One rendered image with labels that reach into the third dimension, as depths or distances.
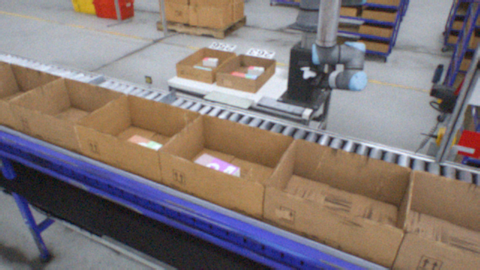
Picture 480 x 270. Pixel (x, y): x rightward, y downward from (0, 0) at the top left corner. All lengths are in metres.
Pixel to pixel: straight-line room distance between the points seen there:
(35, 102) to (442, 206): 1.69
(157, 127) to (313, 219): 0.85
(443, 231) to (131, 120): 1.31
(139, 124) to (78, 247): 1.04
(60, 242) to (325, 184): 1.74
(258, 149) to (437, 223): 0.65
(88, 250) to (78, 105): 0.93
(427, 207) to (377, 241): 0.32
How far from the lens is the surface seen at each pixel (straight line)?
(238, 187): 1.11
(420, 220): 1.32
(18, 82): 2.25
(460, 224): 1.37
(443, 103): 1.81
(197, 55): 2.71
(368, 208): 1.29
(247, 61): 2.62
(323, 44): 1.65
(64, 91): 1.94
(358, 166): 1.27
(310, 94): 2.12
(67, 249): 2.47
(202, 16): 5.87
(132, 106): 1.65
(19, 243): 2.64
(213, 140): 1.45
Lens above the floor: 1.74
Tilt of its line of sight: 33 degrees down
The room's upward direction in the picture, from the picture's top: 1 degrees clockwise
